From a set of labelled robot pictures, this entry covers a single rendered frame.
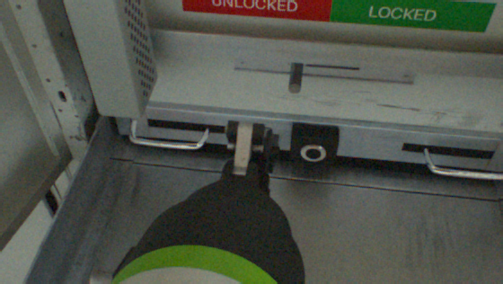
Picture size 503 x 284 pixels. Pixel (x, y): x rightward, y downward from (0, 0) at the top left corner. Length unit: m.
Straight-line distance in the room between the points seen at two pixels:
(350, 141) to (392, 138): 0.05
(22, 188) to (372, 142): 0.46
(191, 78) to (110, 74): 0.15
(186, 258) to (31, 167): 0.55
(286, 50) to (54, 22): 0.26
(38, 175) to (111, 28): 0.33
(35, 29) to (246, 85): 0.25
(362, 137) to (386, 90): 0.07
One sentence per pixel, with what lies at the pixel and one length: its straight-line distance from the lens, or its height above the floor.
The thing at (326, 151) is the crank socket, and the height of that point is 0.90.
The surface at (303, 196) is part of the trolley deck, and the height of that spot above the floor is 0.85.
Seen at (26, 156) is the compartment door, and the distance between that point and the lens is 0.73.
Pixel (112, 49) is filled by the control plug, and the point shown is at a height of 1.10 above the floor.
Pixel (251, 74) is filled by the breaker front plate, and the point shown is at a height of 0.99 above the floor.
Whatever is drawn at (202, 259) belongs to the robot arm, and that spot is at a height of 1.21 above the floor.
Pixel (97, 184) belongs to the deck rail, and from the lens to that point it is 0.70.
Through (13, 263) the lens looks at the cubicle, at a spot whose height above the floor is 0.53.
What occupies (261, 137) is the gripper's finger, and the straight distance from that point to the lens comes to 0.33.
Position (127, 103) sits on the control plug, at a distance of 0.54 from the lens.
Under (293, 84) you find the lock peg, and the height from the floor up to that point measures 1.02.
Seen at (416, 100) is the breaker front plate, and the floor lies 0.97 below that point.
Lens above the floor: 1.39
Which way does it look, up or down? 48 degrees down
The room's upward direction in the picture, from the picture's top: straight up
